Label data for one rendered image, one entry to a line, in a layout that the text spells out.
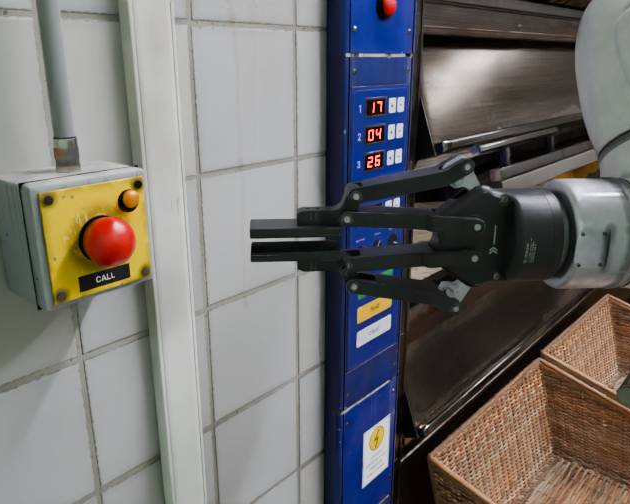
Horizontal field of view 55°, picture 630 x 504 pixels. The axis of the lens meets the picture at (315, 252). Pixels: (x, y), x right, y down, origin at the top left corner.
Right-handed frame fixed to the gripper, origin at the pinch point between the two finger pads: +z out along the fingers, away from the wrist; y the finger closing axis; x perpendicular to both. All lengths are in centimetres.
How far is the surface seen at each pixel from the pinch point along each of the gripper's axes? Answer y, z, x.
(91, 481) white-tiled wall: 27.3, 20.6, 7.0
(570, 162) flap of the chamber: 5, -53, 60
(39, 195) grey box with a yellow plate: -4.1, 18.6, -1.1
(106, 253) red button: 0.6, 14.4, -0.7
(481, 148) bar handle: 0, -30, 44
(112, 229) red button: -1.1, 13.9, -0.1
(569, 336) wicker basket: 63, -83, 105
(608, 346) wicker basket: 76, -107, 123
